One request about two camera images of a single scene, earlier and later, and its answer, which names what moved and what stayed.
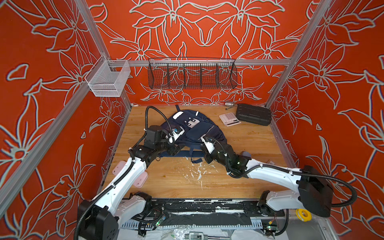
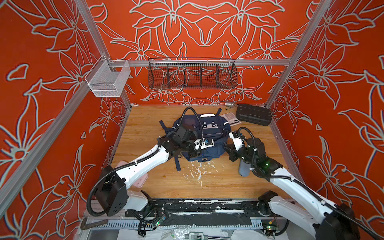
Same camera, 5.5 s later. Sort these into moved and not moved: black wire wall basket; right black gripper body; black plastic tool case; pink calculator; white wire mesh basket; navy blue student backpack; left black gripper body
Moved: navy blue student backpack; right black gripper body; left black gripper body
Not moved: black plastic tool case; white wire mesh basket; pink calculator; black wire wall basket
